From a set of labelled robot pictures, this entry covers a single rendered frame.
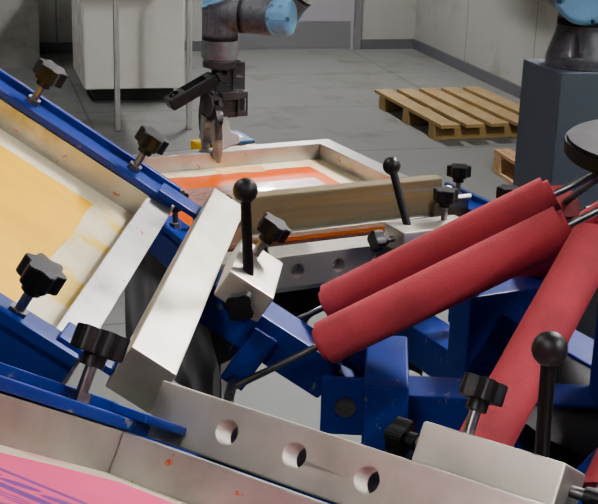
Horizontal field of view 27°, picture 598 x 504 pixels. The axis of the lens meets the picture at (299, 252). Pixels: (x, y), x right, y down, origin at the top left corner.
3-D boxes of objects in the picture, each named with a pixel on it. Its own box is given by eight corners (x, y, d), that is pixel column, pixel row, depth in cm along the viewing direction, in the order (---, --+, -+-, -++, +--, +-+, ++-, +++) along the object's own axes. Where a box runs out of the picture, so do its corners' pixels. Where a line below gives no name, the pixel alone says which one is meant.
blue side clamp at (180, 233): (147, 251, 216) (147, 212, 214) (174, 248, 218) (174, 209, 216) (213, 308, 190) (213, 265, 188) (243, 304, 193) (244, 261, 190)
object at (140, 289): (124, 382, 264) (121, 188, 251) (142, 379, 266) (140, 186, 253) (206, 479, 225) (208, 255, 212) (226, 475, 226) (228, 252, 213)
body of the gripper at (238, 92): (248, 119, 264) (249, 62, 261) (210, 122, 261) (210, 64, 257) (233, 112, 271) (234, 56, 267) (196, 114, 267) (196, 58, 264)
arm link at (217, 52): (209, 43, 256) (195, 37, 263) (209, 65, 257) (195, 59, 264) (243, 41, 259) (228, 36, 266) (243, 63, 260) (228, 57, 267)
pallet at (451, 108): (557, 140, 740) (559, 122, 737) (432, 144, 721) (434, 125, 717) (483, 102, 845) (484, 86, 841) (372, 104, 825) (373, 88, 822)
